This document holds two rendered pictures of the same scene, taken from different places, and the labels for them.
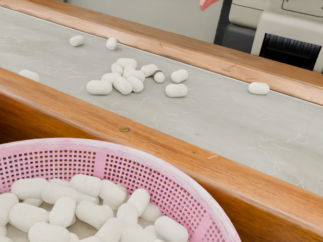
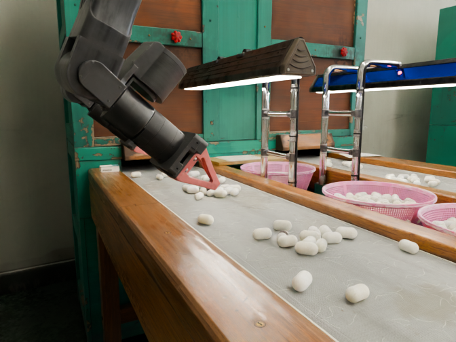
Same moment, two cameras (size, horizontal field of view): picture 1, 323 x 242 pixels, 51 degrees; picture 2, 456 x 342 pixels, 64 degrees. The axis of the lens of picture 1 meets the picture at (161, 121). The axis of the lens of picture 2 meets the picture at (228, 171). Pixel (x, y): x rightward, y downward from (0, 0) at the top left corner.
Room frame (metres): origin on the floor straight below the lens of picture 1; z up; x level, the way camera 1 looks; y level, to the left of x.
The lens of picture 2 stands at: (1.09, 0.34, 0.97)
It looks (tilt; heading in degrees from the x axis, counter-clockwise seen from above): 10 degrees down; 219
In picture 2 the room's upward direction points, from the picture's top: straight up
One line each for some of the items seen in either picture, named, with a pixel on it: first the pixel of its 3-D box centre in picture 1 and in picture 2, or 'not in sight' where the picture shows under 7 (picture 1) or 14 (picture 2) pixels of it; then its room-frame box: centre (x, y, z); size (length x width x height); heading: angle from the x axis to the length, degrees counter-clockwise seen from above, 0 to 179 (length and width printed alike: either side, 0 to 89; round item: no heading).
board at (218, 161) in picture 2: not in sight; (247, 159); (-0.12, -0.54, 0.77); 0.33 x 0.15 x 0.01; 156
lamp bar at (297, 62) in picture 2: not in sight; (229, 70); (0.30, -0.30, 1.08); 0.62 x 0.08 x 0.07; 66
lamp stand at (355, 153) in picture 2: not in sight; (357, 131); (-0.14, -0.10, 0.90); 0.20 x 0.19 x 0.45; 66
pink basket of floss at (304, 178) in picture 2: not in sight; (277, 179); (-0.03, -0.34, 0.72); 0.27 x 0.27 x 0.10
